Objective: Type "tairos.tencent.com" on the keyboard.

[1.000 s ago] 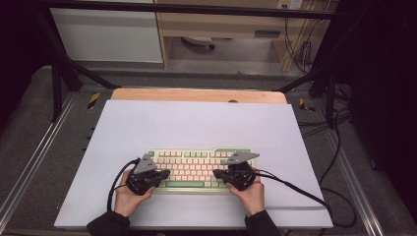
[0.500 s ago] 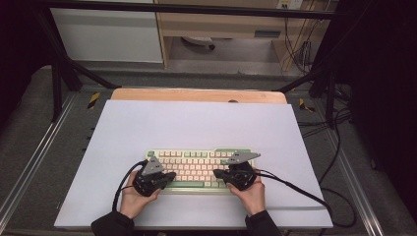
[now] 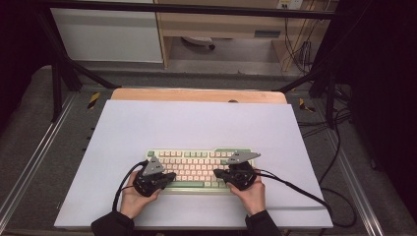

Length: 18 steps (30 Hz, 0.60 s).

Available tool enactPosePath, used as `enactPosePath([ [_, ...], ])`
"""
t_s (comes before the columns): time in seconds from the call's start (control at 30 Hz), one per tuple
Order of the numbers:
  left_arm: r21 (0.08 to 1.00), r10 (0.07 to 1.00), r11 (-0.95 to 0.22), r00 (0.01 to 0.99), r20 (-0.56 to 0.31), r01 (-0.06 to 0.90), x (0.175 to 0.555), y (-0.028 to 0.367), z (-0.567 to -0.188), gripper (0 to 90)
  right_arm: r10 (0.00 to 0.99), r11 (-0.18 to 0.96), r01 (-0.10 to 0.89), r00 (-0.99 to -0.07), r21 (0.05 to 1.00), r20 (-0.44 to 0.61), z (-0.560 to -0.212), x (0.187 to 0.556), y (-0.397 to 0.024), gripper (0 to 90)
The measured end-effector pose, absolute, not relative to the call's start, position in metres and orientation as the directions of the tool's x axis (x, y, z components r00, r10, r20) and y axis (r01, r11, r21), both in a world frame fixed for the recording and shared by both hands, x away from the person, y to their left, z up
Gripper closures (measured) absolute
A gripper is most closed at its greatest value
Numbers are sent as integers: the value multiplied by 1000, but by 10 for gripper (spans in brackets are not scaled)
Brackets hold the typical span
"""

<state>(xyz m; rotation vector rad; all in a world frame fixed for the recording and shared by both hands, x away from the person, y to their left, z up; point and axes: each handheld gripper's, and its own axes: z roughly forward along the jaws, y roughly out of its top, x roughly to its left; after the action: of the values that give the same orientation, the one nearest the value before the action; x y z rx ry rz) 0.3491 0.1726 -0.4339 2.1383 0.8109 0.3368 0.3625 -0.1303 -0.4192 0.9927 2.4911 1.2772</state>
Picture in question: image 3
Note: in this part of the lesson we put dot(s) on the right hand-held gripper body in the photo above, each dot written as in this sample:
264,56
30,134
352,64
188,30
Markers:
242,175

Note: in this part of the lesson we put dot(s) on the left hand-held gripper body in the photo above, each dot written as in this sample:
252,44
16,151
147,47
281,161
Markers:
149,182

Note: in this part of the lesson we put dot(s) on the green and cream keyboard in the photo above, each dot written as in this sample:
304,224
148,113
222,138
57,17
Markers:
196,168

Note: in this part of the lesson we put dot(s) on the person's left hand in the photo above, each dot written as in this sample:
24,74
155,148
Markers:
134,203

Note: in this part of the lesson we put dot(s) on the person's right hand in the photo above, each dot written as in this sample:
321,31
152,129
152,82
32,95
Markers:
251,200

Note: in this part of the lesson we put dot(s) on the white table cover sheet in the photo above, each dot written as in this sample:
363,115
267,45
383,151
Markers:
203,128

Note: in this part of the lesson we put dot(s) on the yellow black tape strip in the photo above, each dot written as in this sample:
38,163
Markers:
305,105
93,100

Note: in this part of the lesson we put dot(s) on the black metal stand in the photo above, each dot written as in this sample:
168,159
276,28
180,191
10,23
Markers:
62,72
324,85

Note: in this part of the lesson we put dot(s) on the office chair base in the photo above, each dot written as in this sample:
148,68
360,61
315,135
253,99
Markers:
200,41

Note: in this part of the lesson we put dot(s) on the wooden desk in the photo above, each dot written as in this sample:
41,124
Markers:
226,24

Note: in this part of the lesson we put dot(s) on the white cabinet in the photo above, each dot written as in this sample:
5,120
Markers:
105,36

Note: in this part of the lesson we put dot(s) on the aluminium floor rail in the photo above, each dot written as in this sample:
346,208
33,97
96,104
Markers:
355,183
36,157

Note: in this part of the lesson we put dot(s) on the black metal frame bar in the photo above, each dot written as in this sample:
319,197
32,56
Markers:
183,9

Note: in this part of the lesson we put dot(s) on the white wall socket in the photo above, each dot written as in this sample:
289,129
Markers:
290,4

